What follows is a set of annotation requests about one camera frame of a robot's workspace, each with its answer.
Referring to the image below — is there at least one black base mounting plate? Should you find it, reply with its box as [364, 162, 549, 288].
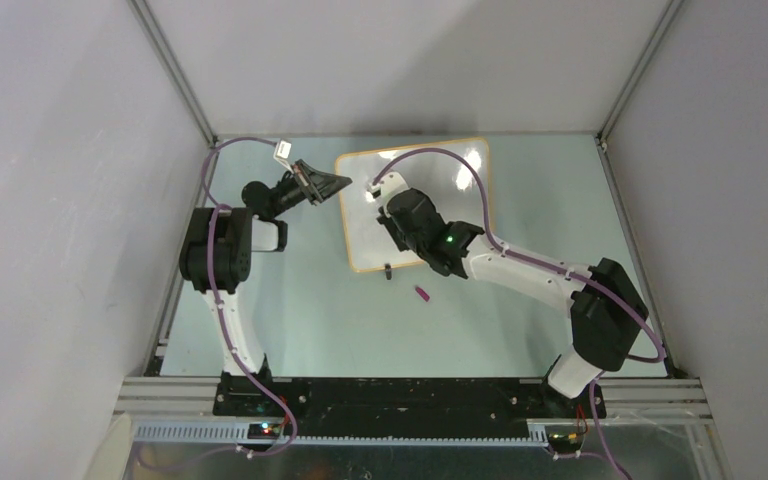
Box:
[212, 374, 606, 440]

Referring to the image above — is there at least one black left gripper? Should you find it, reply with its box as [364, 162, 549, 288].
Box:
[271, 161, 351, 219]

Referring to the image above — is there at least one yellow framed whiteboard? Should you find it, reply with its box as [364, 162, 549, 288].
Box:
[335, 137, 491, 273]

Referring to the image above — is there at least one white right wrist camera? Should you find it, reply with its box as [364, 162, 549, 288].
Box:
[366, 172, 409, 213]

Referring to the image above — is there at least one grey slotted cable duct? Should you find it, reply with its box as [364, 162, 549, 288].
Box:
[133, 423, 551, 447]

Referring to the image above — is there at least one magenta marker cap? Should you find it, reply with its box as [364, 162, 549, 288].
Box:
[414, 286, 430, 302]

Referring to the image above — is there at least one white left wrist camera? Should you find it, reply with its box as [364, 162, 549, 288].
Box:
[273, 139, 292, 171]

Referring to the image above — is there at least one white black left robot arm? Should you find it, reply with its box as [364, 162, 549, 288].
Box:
[178, 160, 352, 417]

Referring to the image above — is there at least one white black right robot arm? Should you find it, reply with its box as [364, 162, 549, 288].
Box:
[371, 184, 648, 418]

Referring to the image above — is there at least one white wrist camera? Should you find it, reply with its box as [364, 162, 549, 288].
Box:
[366, 172, 409, 213]
[273, 139, 292, 171]

